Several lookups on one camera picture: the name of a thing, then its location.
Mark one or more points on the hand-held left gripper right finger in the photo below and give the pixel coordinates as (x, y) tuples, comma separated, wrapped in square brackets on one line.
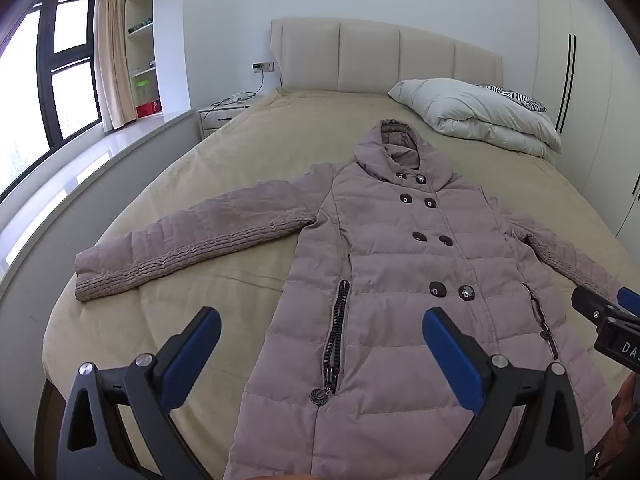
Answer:
[(452, 360)]

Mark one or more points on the mauve hooded puffer coat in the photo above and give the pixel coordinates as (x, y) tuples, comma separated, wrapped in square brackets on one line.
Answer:
[(400, 260)]

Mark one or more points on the bed with beige sheet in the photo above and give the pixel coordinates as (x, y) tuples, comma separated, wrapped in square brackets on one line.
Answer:
[(225, 160)]

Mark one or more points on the green lidded jar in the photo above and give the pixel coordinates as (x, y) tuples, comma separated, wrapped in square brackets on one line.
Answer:
[(142, 91)]

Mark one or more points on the red box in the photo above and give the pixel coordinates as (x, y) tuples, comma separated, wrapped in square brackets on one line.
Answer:
[(148, 109)]

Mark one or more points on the beige padded headboard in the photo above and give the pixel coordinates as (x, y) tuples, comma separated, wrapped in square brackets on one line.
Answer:
[(370, 55)]

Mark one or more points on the white wardrobe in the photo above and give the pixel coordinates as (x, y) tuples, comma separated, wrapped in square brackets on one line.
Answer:
[(590, 110)]

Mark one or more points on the person's right hand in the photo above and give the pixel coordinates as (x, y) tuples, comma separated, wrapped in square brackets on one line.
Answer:
[(629, 402)]

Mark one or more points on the white charger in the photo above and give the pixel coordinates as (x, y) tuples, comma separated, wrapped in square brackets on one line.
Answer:
[(241, 96)]

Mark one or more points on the wall power outlet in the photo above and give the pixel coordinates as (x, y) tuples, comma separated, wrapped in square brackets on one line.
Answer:
[(263, 66)]

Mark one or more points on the zebra print pillow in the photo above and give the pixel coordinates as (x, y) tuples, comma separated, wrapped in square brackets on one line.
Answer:
[(520, 97)]

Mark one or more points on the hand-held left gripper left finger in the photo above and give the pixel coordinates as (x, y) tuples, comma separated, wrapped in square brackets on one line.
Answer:
[(192, 355)]

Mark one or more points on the folded white duvet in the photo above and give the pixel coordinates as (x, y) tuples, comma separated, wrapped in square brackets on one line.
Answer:
[(465, 105)]

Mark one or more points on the white nightstand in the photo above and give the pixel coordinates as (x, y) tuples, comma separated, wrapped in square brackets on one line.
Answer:
[(220, 117)]

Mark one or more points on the beige curtain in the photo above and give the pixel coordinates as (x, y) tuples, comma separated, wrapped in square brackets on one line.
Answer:
[(112, 60)]

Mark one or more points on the black framed window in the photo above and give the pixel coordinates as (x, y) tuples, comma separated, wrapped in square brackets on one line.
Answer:
[(70, 95)]

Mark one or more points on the dark patterned box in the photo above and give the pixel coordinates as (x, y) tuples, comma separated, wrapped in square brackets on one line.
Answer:
[(141, 26)]

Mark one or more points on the white window ledge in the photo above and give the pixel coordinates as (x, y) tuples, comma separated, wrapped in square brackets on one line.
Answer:
[(75, 170)]

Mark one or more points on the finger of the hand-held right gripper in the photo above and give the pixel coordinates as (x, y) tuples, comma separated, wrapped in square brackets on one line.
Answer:
[(630, 300), (592, 302)]

